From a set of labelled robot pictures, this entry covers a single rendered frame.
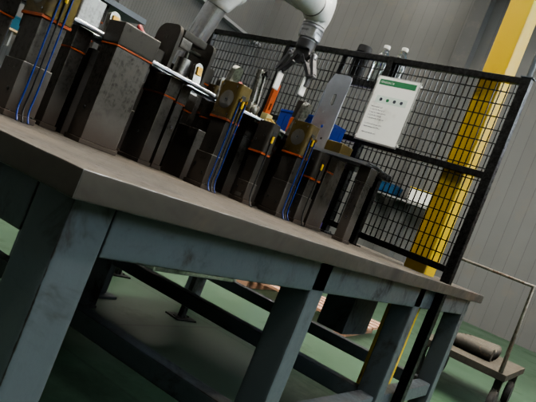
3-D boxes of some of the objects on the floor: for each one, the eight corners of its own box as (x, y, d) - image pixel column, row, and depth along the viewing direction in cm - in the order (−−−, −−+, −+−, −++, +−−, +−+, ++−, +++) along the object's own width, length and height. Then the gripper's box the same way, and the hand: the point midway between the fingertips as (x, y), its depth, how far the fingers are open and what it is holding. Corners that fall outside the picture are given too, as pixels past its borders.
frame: (-130, 700, 75) (72, 199, 74) (-405, 236, 159) (-312, 1, 159) (428, 431, 292) (481, 303, 292) (187, 296, 377) (226, 196, 377)
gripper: (279, 32, 241) (258, 83, 241) (327, 40, 225) (305, 94, 225) (289, 41, 247) (269, 90, 247) (338, 49, 230) (316, 101, 230)
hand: (288, 89), depth 236 cm, fingers open, 13 cm apart
